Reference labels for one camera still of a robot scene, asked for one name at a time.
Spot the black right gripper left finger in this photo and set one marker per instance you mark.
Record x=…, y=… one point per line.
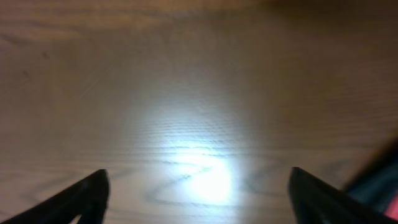
x=87, y=199

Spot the red cloth garment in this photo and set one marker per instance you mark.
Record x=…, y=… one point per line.
x=392, y=209

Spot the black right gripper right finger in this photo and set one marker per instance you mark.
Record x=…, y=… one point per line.
x=316, y=202

